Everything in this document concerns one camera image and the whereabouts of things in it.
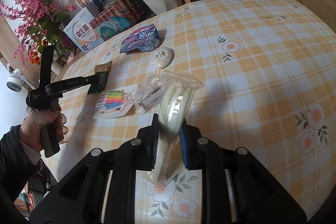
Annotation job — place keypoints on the pink blossom branch arrangement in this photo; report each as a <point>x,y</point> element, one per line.
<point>42,24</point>

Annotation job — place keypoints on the white blue probiotic box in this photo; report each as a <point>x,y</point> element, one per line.
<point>82,33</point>

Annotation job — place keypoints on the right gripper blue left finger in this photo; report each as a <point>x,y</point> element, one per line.
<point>152,140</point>

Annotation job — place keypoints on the white desk fan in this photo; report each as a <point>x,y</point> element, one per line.
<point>16,81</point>

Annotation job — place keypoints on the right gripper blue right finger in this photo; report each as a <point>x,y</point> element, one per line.
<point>184,144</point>

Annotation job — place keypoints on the person's left hand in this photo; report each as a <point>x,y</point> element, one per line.
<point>30,129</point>

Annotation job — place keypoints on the colourful marker pen pack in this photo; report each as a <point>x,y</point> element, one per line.
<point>114,103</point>

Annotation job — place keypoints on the person's left dark sleeve forearm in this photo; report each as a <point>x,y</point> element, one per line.
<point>19,162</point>

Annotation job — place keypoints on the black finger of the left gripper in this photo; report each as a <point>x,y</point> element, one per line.
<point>92,78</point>

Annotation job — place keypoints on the pink teal striped gift box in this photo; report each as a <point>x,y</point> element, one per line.
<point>117,17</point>

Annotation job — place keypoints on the blue pink crumpled wrapper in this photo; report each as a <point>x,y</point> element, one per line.
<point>145,39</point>

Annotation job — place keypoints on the clear crumpled plastic bag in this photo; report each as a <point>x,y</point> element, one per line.
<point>148,94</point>

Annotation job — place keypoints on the yellow plaid flowered tablecloth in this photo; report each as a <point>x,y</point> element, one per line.
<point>268,68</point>

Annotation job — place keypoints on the green gold snack wrapper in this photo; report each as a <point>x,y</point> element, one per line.
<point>101,71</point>

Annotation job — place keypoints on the cream tape roll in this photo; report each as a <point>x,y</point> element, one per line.
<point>179,92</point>

